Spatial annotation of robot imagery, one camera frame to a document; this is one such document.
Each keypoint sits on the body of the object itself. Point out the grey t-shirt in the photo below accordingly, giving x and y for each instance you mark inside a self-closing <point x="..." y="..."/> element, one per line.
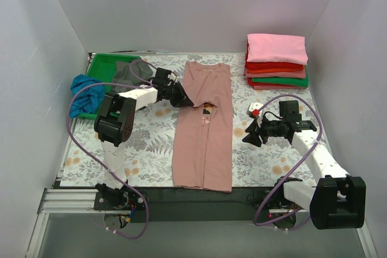
<point x="133" y="74"/>

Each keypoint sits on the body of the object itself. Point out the aluminium frame rail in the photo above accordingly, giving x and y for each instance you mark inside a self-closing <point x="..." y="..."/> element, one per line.
<point x="77" y="222"/>

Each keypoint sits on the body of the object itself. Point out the salmon folded t-shirt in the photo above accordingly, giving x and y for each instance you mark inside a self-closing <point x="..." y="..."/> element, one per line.
<point x="301" y="74"/>

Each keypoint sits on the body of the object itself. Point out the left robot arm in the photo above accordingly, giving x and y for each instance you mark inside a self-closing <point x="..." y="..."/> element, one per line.
<point x="114" y="125"/>

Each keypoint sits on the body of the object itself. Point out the light pink folded t-shirt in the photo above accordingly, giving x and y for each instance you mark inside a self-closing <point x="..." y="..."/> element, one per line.
<point x="276" y="48"/>

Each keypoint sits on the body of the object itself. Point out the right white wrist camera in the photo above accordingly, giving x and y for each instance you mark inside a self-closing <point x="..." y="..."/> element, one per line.
<point x="254" y="111"/>

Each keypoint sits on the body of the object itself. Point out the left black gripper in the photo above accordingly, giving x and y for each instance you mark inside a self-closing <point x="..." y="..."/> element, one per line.
<point x="176" y="94"/>

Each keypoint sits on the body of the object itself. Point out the blue crumpled t-shirt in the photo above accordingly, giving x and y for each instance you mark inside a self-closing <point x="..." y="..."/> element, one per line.
<point x="89" y="100"/>

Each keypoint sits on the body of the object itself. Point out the orange folded t-shirt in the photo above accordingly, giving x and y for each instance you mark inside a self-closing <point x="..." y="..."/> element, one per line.
<point x="273" y="71"/>

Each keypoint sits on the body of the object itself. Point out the dusty pink printed t-shirt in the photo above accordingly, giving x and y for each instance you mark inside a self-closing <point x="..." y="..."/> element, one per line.
<point x="202" y="154"/>

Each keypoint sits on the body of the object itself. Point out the bottom pink folded t-shirt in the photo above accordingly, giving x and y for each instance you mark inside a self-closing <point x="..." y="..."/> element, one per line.
<point x="275" y="87"/>

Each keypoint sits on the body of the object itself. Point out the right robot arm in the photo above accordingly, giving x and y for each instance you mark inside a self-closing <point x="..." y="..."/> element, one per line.
<point x="338" y="199"/>

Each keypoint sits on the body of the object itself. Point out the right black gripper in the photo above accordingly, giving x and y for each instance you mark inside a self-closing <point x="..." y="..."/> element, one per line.
<point x="260" y="131"/>

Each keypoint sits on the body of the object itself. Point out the floral patterned table mat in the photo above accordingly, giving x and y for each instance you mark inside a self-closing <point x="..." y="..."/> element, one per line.
<point x="148" y="151"/>

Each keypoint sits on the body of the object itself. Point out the green folded t-shirt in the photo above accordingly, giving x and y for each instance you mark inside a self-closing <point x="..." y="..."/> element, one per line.
<point x="297" y="78"/>

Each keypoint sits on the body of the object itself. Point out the green plastic tray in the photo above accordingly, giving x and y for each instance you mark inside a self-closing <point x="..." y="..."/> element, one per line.
<point x="103" y="68"/>

